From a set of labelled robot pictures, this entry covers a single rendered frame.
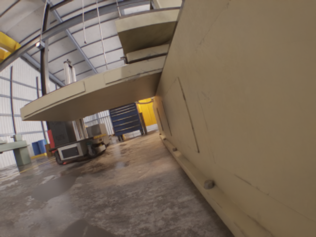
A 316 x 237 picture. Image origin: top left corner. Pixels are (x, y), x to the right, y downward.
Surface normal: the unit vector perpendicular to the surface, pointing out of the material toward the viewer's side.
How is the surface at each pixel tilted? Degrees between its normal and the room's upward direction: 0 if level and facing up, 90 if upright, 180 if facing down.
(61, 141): 90
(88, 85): 90
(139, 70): 90
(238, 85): 90
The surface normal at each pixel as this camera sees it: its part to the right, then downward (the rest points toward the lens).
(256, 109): -0.96, 0.27
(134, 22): 0.07, -0.02
